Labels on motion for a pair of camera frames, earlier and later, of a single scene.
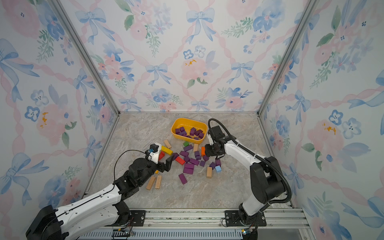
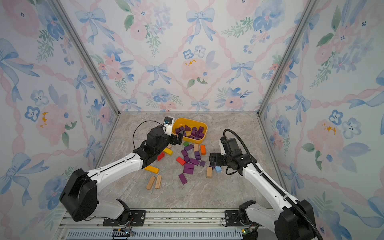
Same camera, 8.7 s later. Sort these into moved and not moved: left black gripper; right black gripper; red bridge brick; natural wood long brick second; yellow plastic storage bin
Moved: left black gripper; right black gripper
Not moved: red bridge brick; natural wood long brick second; yellow plastic storage bin
